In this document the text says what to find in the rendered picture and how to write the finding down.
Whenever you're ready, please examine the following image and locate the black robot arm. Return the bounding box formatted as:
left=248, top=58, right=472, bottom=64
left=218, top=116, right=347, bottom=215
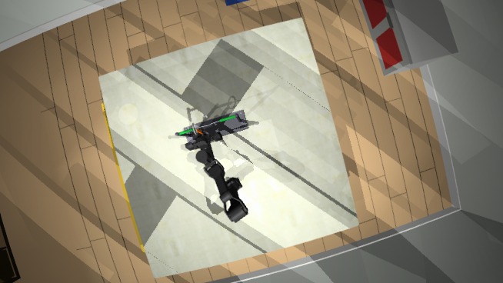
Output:
left=193, top=136, right=248, bottom=223

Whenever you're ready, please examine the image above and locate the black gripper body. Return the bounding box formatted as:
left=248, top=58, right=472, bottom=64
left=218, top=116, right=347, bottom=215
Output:
left=185, top=132, right=222, bottom=153

